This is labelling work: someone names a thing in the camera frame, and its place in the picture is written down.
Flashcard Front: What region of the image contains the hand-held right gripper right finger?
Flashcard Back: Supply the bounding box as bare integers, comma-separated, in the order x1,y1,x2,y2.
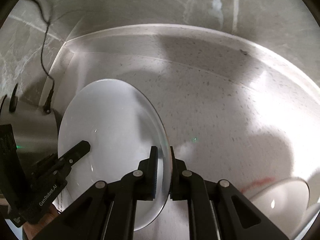
169,146,288,240

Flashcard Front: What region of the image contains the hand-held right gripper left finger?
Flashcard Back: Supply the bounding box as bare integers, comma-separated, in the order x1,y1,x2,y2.
61,145,158,240

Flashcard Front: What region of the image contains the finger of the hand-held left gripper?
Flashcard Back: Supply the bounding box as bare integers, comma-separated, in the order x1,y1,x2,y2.
54,140,91,167

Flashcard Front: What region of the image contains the large white bowl dark rim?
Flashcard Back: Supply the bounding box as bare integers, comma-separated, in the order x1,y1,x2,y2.
57,79,173,231

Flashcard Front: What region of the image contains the red floral bowl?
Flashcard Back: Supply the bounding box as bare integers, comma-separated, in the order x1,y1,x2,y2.
240,176,310,240

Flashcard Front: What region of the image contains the person's left hand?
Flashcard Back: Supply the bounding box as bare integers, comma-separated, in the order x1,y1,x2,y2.
24,202,62,240

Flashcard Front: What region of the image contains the stainless steel rice cooker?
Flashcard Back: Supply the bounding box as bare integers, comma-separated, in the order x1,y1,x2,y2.
0,83,65,155

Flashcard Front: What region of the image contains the black power cable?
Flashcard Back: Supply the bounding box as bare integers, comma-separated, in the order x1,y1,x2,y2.
21,0,55,114

